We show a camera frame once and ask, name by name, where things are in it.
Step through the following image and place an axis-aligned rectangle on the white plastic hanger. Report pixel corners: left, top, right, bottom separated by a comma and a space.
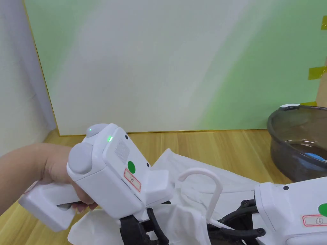
177, 169, 232, 231

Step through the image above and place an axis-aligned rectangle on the dark transparent plastic basin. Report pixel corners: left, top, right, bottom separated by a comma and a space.
267, 104, 327, 182

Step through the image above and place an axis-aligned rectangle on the brown cardboard sheet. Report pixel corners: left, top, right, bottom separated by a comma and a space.
315, 56, 327, 103

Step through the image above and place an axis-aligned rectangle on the white cloth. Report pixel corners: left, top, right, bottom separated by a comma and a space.
67, 148, 271, 245

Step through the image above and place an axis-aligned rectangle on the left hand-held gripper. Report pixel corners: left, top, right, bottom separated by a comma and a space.
18, 123, 175, 245

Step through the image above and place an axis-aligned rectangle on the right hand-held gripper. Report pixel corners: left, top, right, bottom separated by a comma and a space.
207, 176, 327, 245

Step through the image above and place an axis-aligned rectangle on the pale green board yellow frame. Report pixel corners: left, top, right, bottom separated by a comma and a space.
22, 0, 327, 137

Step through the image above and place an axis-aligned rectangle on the person's left hand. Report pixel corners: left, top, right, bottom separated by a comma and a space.
38, 143, 103, 214

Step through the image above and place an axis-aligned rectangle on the person's left forearm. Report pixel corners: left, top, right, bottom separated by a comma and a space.
0, 143, 48, 217

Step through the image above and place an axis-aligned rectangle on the blue round object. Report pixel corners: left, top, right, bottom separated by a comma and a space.
303, 152, 327, 163

